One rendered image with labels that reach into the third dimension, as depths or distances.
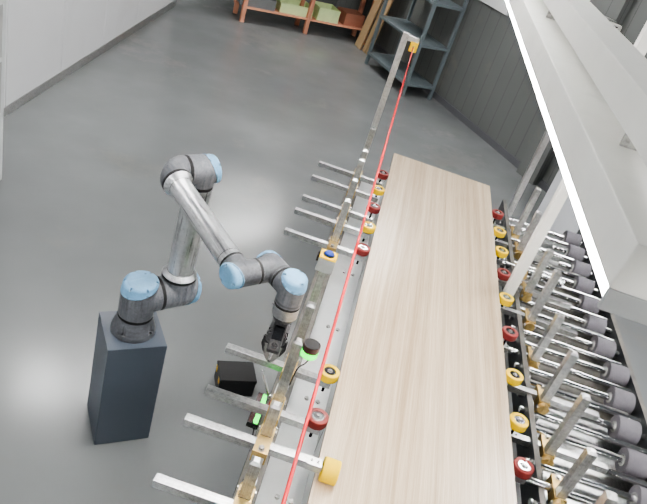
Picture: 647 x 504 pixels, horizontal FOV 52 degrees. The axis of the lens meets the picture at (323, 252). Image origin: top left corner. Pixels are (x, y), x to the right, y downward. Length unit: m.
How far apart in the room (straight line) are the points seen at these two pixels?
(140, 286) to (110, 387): 0.51
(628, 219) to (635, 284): 0.07
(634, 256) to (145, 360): 2.54
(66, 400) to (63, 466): 0.39
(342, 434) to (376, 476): 0.19
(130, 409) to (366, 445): 1.25
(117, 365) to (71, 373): 0.70
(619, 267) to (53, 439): 2.96
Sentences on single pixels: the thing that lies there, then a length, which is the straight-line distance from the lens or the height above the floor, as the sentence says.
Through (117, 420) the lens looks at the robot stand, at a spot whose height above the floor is 0.15.
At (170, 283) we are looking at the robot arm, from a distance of 2.89.
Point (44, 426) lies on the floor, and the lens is 3.44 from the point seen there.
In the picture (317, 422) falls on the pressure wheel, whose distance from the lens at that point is 2.41.
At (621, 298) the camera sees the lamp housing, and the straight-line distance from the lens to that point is 0.71.
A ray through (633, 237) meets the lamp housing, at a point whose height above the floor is 2.38.
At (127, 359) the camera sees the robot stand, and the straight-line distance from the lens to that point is 2.99.
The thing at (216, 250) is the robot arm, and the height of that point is 1.35.
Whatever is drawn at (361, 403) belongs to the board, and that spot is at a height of 0.90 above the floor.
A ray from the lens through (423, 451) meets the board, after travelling 2.50.
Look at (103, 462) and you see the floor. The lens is 3.31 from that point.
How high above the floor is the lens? 2.61
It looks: 31 degrees down
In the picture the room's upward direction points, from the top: 19 degrees clockwise
